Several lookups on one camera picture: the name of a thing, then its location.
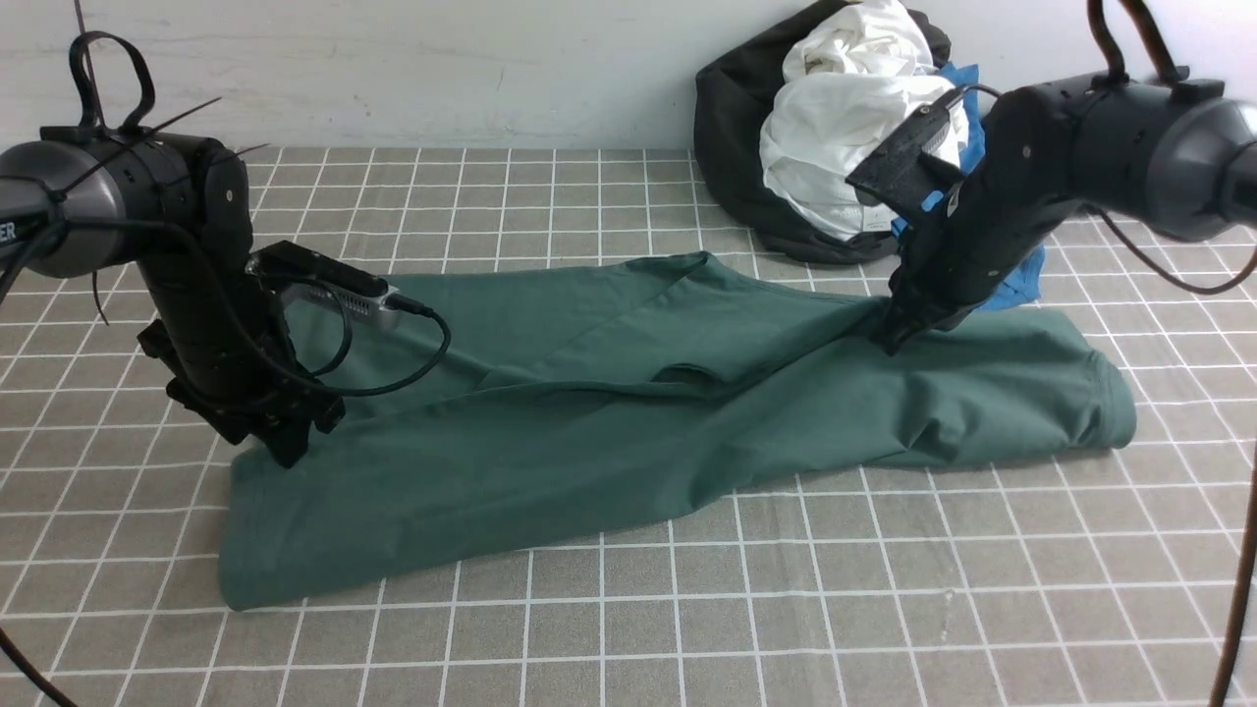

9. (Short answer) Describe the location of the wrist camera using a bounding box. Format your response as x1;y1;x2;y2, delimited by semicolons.
846;86;965;220
246;242;402;331

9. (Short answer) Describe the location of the black garment under pile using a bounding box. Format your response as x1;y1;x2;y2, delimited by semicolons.
694;1;953;265

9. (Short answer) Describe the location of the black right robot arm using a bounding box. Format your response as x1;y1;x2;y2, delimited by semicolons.
847;75;1256;354

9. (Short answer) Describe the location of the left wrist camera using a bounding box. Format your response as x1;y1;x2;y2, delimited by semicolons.
246;242;402;331

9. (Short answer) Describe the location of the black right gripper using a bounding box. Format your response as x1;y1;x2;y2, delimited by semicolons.
869;93;1081;356

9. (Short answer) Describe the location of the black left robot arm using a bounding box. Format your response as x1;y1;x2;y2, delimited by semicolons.
3;130;344;468

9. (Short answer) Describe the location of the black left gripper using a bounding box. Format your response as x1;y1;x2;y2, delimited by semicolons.
138;157;346;468

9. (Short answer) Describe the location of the white crumpled shirt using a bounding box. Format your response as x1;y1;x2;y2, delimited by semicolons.
759;1;980;242

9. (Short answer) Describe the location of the green long-sleeved shirt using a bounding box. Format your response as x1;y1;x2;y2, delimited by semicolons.
217;253;1138;611

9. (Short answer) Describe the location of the blue shirt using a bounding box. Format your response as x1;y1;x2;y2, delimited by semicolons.
892;64;1046;309

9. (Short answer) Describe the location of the black left camera cable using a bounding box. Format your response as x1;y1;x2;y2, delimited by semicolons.
59;218;453;399

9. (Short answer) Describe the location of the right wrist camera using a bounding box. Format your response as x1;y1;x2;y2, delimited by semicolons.
846;86;965;220

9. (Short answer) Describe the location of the grey grid-pattern tablecloth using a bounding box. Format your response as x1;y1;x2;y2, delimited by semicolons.
0;148;1257;707

